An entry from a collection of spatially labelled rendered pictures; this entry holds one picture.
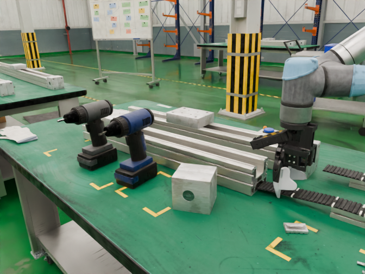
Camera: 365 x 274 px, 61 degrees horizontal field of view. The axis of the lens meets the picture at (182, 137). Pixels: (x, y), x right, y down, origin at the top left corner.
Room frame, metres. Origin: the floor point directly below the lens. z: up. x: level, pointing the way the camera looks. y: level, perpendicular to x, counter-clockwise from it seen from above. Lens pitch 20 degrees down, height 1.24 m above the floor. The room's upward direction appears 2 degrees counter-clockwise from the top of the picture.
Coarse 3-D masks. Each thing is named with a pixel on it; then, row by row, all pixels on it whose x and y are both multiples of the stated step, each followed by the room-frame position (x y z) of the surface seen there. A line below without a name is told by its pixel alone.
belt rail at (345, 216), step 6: (336, 210) 0.64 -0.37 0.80; (342, 210) 0.63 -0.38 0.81; (330, 216) 0.65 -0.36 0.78; (336, 216) 0.64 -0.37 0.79; (342, 216) 0.63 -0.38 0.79; (348, 216) 0.63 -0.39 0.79; (354, 216) 0.61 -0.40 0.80; (360, 216) 0.61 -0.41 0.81; (348, 222) 0.62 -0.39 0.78; (354, 222) 0.61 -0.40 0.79; (360, 222) 0.61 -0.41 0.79
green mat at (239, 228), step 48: (0, 144) 1.22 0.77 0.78; (48, 144) 1.21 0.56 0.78; (96, 192) 0.80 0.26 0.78; (144, 192) 0.79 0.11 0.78; (240, 192) 0.78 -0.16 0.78; (336, 192) 0.76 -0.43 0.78; (144, 240) 0.58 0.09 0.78; (192, 240) 0.57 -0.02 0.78; (240, 240) 0.57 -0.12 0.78; (288, 240) 0.56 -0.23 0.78; (336, 240) 0.56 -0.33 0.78
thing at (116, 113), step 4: (116, 112) 1.23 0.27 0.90; (120, 112) 1.22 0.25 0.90; (124, 112) 1.22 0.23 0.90; (128, 112) 1.22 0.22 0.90; (108, 116) 1.16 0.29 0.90; (112, 116) 1.16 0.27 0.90; (116, 116) 1.16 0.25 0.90; (104, 120) 1.15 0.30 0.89; (108, 120) 1.14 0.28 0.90; (104, 124) 1.15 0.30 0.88
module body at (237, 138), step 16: (160, 112) 1.35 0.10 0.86; (160, 128) 1.23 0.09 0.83; (176, 128) 1.19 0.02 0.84; (192, 128) 1.12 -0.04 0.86; (208, 128) 1.10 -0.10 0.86; (224, 128) 1.12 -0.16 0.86; (240, 128) 1.09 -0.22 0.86; (224, 144) 1.03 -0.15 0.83; (240, 144) 0.99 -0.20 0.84; (272, 160) 0.92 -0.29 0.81
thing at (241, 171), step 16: (144, 128) 1.13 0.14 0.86; (112, 144) 1.14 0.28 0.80; (160, 144) 0.97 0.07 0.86; (176, 144) 0.95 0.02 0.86; (192, 144) 0.97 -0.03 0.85; (208, 144) 0.94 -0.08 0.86; (160, 160) 0.97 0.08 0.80; (176, 160) 0.94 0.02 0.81; (192, 160) 0.88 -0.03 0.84; (208, 160) 0.84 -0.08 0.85; (224, 160) 0.81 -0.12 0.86; (240, 160) 0.86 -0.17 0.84; (256, 160) 0.82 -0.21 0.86; (224, 176) 0.82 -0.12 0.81; (240, 176) 0.78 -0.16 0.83; (256, 176) 0.79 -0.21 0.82
